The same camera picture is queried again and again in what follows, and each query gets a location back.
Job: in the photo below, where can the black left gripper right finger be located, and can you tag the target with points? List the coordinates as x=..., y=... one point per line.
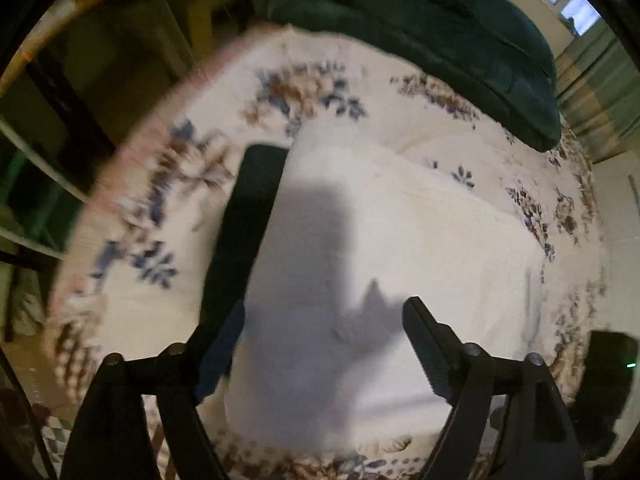
x=466, y=376

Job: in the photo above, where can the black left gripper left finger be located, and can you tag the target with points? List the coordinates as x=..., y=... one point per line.
x=188, y=373

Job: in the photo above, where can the white pants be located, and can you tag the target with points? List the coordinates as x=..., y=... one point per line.
x=355, y=230

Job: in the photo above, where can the black folded garment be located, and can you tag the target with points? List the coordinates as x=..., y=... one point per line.
x=241, y=231

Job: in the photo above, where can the floral cream bedspread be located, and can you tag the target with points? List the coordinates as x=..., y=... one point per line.
x=134, y=271

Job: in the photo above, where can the green striped curtain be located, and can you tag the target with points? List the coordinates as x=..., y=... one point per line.
x=597, y=88

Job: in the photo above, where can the dark green pillow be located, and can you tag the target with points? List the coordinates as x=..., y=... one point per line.
x=488, y=51

